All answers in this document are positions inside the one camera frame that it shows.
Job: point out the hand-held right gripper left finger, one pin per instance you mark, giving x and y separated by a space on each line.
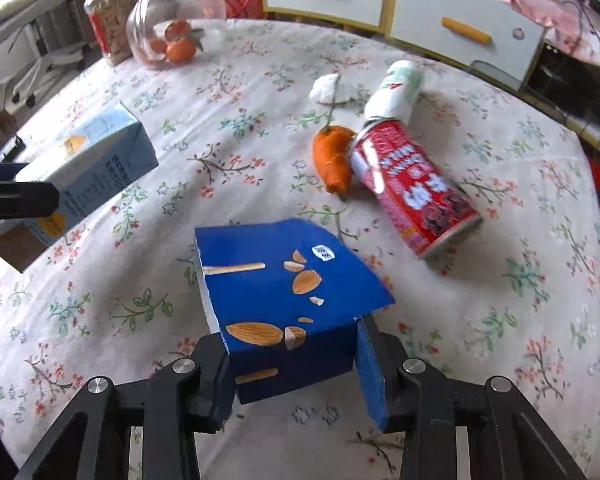
219 385

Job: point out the white office chair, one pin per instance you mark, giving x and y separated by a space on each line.
35 25

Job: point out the white plastic bottle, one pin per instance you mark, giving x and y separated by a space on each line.
392 100

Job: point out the blue snack box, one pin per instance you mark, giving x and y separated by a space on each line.
280 300

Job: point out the white tissue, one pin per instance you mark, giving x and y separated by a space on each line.
330 89

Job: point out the orange toy carrot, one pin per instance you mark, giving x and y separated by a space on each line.
332 160

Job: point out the floral tablecloth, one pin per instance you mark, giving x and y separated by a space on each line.
230 125

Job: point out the nut jar with red label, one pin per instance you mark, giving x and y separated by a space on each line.
107 15

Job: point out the tangerine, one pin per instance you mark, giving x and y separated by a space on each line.
156 45
177 29
181 51

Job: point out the glass jar with wooden lid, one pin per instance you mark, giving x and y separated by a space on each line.
145 20

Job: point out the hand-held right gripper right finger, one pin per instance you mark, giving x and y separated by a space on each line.
372 375

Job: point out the red labelled metal can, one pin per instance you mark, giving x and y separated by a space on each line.
415 185

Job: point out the light blue milk carton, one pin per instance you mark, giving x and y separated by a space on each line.
105 155

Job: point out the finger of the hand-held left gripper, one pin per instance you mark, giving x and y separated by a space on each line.
0 170
20 200

